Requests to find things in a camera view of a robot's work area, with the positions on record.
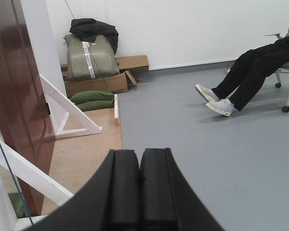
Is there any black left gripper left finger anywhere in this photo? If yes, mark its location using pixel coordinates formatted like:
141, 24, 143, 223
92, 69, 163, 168
27, 150, 140, 231

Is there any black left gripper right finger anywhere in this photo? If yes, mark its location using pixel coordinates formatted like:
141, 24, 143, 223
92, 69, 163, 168
140, 148, 223, 231

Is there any brown wooden door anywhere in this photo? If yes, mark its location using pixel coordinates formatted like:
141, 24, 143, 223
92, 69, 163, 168
0, 0, 56, 217

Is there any plywood base board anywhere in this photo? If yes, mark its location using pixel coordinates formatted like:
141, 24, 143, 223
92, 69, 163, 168
0, 107, 123, 216

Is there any white diagonal brace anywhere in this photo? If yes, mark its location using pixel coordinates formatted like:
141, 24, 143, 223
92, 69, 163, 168
0, 142, 74, 205
39, 75, 102, 139

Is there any near white diagonal brace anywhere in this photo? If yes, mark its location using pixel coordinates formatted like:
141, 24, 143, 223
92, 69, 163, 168
0, 142, 74, 205

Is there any lower green sandbag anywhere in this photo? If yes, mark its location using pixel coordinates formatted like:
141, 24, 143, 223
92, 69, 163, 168
76, 100, 114, 112

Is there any green sandbag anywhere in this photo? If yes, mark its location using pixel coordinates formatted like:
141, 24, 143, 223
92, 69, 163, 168
70, 90, 114, 104
76, 100, 114, 112

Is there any white wooden edge strip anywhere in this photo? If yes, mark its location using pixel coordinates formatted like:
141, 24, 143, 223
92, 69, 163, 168
114, 94, 120, 126

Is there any upper green sandbag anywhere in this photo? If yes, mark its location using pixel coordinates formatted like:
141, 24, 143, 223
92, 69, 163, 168
70, 90, 114, 104

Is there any open cardboard box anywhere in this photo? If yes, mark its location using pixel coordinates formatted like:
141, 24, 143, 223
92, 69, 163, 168
61, 64, 138, 98

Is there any flat cardboard box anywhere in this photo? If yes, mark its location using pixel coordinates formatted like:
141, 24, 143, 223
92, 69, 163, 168
115, 55, 149, 73

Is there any seated person in black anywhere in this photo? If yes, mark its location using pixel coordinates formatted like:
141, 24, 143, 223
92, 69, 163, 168
195, 29, 289, 116

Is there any olive green bundle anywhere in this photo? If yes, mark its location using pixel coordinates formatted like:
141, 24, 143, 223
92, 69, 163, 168
65, 34, 119, 81

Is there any black jacket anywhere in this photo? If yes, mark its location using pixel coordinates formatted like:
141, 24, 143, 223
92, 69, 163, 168
69, 18, 118, 54

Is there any white office chair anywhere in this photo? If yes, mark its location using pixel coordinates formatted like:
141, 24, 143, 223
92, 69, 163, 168
264, 33, 289, 113

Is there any blue cord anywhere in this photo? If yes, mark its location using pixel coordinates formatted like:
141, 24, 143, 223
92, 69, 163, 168
0, 119, 34, 226

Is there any white wooden door frame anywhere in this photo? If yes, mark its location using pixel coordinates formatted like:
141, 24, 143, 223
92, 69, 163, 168
20, 0, 68, 135

